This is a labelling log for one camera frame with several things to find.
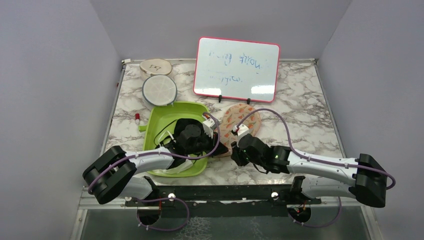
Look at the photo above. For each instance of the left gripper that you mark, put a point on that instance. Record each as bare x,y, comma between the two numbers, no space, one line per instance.
211,142

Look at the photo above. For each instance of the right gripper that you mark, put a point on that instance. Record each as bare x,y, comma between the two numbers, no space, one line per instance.
236,155

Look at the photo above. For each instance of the floral mesh laundry bag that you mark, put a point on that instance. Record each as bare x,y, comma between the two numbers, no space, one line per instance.
232,117

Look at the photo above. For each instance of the dark red bra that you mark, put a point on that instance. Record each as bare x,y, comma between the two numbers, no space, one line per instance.
221,150

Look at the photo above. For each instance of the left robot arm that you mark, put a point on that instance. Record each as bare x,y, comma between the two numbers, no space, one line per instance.
113,174

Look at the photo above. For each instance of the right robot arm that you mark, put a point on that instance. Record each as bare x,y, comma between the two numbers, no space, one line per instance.
361,178

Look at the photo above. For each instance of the black bra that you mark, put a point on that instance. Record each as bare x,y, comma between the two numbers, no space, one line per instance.
184,128

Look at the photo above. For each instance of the white bra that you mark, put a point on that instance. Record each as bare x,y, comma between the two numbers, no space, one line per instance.
166,139

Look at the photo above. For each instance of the round white mesh laundry bag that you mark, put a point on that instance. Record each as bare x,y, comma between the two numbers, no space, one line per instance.
159,90

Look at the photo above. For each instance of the green plastic tray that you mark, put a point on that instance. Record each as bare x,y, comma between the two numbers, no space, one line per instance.
162,121

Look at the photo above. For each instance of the small red white marker cap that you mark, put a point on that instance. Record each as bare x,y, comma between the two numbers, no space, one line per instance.
137,118

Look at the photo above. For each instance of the pink framed whiteboard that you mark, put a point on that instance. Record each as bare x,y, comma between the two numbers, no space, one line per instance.
236,69

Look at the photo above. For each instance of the round wooden slice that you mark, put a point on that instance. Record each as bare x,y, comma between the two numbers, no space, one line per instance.
154,67

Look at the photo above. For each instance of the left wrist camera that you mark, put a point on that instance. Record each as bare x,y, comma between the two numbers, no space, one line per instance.
209,126

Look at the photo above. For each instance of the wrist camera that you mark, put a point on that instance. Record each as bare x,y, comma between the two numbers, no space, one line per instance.
240,131
209,126

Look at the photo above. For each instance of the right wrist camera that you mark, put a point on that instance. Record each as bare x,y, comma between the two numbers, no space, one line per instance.
240,131

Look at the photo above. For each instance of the black front rail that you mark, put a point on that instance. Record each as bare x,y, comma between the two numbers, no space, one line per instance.
214,201

